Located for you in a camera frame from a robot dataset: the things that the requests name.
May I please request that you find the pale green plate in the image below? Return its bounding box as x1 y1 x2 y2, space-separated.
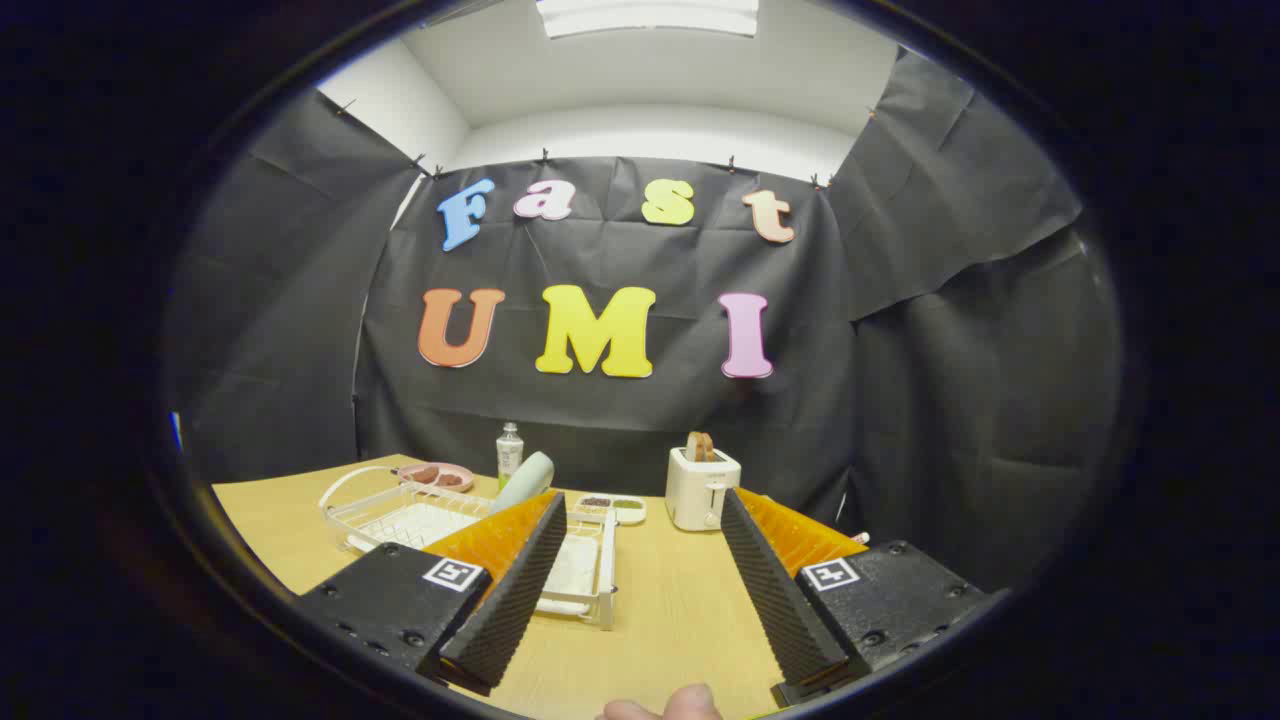
490 452 554 513

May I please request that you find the ceiling light panel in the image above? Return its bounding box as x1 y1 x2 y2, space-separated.
535 0 761 39

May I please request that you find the black backdrop cloth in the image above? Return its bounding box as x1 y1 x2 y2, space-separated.
165 45 1126 596

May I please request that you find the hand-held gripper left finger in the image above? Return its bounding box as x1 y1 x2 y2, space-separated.
297 490 568 698

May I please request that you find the pink plate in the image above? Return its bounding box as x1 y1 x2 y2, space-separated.
397 462 475 493

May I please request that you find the white divided seed tray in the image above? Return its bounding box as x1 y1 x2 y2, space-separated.
572 494 647 526

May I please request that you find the white toaster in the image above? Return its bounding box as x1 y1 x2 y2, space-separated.
665 446 742 531

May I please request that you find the white wire dish rack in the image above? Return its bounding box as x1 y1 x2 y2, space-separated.
318 465 619 629

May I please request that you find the clear bottle with green liquid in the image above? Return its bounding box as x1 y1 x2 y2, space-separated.
496 421 525 491

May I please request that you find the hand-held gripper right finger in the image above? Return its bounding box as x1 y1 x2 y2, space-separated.
720 487 991 706

